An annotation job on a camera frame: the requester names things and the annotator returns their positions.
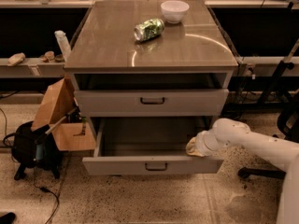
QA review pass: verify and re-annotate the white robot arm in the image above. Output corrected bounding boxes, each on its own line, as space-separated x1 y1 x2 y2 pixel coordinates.
186 119 299 224

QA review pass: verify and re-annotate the white plastic bottle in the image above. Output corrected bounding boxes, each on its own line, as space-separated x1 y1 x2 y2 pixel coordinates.
54 30 71 61

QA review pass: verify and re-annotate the grey top drawer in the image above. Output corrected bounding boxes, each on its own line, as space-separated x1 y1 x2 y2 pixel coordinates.
75 89 228 117

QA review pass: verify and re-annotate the black floor cable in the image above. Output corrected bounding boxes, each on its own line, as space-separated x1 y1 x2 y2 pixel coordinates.
33 166 61 224

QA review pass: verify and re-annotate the black stand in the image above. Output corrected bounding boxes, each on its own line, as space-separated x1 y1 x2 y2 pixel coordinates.
257 38 299 105

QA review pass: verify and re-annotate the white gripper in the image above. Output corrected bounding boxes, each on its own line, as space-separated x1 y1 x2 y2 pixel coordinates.
186 131 222 157

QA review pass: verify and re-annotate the beige stone object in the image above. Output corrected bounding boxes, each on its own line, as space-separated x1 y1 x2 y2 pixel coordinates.
8 52 25 66

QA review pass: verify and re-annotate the black bag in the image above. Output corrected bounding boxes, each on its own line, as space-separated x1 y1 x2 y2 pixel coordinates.
11 121 63 180

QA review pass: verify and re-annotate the green soda can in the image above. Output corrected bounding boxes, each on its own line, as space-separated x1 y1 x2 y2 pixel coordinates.
134 18 164 42

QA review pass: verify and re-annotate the small round brown object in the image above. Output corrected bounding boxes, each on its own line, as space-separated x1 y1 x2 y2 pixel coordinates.
45 51 55 61

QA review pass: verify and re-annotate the grey drawer cabinet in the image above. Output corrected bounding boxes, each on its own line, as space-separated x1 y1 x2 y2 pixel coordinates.
64 1 237 130

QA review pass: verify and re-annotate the grey drawer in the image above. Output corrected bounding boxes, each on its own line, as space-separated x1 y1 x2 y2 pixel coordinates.
82 117 223 175
75 89 228 117

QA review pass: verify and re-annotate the white bowl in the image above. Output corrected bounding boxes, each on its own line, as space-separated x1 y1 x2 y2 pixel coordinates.
161 0 190 23

